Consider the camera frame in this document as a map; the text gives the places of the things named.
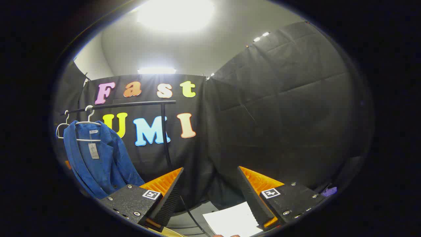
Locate black backdrop cloth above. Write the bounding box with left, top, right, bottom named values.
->
left=54, top=61, right=91, bottom=165
left=202, top=21, right=374, bottom=211
left=77, top=74, right=211, bottom=211

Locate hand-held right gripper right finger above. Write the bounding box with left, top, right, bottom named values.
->
left=237, top=166, right=326, bottom=231

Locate black metal clothes rack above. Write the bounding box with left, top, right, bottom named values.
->
left=60, top=100, right=211, bottom=237

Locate white clothes hanger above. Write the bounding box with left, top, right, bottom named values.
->
left=56, top=110, right=71, bottom=139
left=75, top=105, right=102, bottom=143

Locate blue corduroy jacket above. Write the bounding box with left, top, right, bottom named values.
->
left=62, top=120, right=145, bottom=200

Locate large ceiling light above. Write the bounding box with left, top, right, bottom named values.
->
left=136, top=0, right=216, bottom=33

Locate white sheet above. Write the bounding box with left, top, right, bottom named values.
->
left=202, top=201, right=263, bottom=237

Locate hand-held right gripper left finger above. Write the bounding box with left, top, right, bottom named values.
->
left=100, top=167, right=185, bottom=233

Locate long ceiling light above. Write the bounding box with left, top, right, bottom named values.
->
left=137, top=67, right=177, bottom=75

